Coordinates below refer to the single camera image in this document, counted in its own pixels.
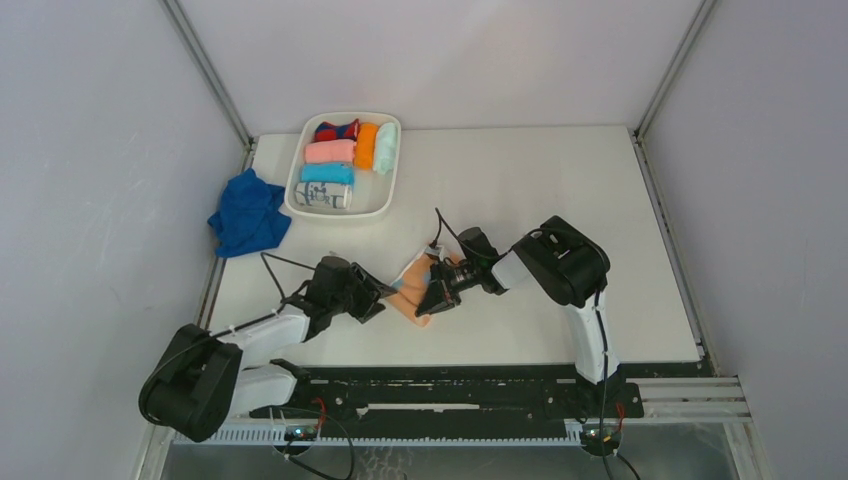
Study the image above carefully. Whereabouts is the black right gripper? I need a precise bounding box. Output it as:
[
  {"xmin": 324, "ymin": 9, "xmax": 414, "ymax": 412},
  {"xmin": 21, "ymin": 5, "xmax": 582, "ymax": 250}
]
[{"xmin": 418, "ymin": 258, "xmax": 482, "ymax": 316}]

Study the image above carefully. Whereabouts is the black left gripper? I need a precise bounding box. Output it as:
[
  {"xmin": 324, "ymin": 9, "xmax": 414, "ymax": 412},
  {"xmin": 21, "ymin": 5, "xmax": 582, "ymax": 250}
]
[{"xmin": 329, "ymin": 263, "xmax": 396, "ymax": 324}]

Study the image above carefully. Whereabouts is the orange towel with blue dots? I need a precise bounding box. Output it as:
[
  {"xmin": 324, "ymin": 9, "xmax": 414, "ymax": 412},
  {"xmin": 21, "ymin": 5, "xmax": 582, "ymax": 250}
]
[{"xmin": 386, "ymin": 246, "xmax": 460, "ymax": 328}]

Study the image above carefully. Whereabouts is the blue microfiber towel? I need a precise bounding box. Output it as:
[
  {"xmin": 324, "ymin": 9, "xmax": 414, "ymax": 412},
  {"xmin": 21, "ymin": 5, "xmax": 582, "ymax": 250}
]
[{"xmin": 207, "ymin": 168, "xmax": 292, "ymax": 258}]

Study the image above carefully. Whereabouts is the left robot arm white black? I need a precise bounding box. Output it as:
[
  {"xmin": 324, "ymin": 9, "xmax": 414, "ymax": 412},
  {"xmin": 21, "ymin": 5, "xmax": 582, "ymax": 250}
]
[{"xmin": 138, "ymin": 256, "xmax": 396, "ymax": 442}]

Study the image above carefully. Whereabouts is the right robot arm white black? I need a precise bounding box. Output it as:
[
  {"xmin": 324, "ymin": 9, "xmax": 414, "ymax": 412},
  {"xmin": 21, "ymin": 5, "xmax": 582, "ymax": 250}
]
[{"xmin": 415, "ymin": 215, "xmax": 620, "ymax": 416}]

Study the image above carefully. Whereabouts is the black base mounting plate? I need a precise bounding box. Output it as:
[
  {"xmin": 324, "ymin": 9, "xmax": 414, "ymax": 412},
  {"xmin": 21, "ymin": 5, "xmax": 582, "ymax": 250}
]
[{"xmin": 251, "ymin": 364, "xmax": 645, "ymax": 439}]

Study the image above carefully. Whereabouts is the white plastic tray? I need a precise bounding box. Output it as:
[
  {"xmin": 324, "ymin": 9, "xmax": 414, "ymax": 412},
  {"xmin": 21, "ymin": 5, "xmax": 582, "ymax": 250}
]
[{"xmin": 284, "ymin": 112, "xmax": 401, "ymax": 225}]

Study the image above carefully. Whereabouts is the white printed rolled towel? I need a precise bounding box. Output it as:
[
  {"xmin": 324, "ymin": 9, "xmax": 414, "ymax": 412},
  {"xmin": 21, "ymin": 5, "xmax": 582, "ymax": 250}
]
[{"xmin": 294, "ymin": 182, "xmax": 353, "ymax": 210}]

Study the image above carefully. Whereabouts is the light blue rolled towel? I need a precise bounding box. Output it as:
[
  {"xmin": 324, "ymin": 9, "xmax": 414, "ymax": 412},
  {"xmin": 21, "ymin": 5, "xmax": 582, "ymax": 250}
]
[{"xmin": 300, "ymin": 162, "xmax": 355, "ymax": 186}]

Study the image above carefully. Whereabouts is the mint green rolled towel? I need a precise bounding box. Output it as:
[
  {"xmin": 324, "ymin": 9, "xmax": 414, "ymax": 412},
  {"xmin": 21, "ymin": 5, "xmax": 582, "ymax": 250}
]
[{"xmin": 373, "ymin": 122, "xmax": 398, "ymax": 175}]

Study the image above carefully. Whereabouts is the pink rolled towel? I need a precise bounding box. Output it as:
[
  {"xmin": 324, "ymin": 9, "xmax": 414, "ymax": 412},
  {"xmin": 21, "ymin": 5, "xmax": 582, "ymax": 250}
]
[{"xmin": 304, "ymin": 139, "xmax": 356, "ymax": 164}]

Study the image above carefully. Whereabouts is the orange rolled towel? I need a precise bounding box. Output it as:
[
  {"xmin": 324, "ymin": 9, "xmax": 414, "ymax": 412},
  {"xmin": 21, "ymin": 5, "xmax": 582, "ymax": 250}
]
[{"xmin": 353, "ymin": 123, "xmax": 379, "ymax": 170}]

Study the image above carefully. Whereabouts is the red and blue rolled towel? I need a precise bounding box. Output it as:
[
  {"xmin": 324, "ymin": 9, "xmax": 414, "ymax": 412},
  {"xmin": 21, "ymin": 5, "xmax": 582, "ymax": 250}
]
[{"xmin": 313, "ymin": 119, "xmax": 360, "ymax": 142}]

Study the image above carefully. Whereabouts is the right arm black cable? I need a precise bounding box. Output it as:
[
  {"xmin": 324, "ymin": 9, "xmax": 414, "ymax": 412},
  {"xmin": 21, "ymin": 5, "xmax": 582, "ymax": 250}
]
[{"xmin": 430, "ymin": 207, "xmax": 614, "ymax": 480}]

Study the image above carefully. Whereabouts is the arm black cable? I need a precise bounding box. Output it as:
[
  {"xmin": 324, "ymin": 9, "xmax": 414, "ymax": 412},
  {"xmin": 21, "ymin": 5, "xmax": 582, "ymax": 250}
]
[
  {"xmin": 139, "ymin": 251, "xmax": 318, "ymax": 425},
  {"xmin": 430, "ymin": 207, "xmax": 614, "ymax": 480}
]

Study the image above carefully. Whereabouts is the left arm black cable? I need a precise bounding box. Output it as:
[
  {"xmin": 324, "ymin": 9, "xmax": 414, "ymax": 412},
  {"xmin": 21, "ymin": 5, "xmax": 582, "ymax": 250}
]
[{"xmin": 139, "ymin": 251, "xmax": 318, "ymax": 425}]

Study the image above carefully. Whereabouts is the left circuit board with wires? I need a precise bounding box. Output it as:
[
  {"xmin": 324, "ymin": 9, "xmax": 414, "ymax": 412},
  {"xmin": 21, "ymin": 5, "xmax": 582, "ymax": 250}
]
[{"xmin": 274, "ymin": 397, "xmax": 356, "ymax": 480}]

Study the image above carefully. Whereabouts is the circuit board with wires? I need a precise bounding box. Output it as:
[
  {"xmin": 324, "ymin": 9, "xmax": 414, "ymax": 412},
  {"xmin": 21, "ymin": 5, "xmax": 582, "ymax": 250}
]
[
  {"xmin": 274, "ymin": 397, "xmax": 356, "ymax": 480},
  {"xmin": 580, "ymin": 402, "xmax": 641, "ymax": 479}
]

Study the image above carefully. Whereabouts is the white slotted cable duct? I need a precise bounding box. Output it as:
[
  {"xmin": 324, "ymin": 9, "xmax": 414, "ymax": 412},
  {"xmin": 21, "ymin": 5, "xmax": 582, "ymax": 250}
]
[{"xmin": 199, "ymin": 423, "xmax": 583, "ymax": 447}]

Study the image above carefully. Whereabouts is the right circuit board with wires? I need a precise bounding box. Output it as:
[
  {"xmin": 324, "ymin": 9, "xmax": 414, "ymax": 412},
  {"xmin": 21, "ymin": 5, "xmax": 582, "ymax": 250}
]
[{"xmin": 580, "ymin": 402, "xmax": 641, "ymax": 479}]

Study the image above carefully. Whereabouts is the left aluminium frame post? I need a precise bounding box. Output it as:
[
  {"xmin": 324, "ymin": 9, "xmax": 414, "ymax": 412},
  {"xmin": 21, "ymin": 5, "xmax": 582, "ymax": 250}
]
[{"xmin": 159, "ymin": 0, "xmax": 254, "ymax": 151}]

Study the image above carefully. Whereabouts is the aluminium frame post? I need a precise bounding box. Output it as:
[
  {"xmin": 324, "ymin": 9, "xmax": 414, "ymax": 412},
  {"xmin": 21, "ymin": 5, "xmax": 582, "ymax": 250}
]
[
  {"xmin": 159, "ymin": 0, "xmax": 254, "ymax": 151},
  {"xmin": 633, "ymin": 0, "xmax": 720, "ymax": 144}
]

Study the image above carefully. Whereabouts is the right aluminium frame post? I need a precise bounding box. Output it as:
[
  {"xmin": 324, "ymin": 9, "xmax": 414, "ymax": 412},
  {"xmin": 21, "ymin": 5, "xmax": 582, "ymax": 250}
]
[{"xmin": 633, "ymin": 0, "xmax": 720, "ymax": 144}]

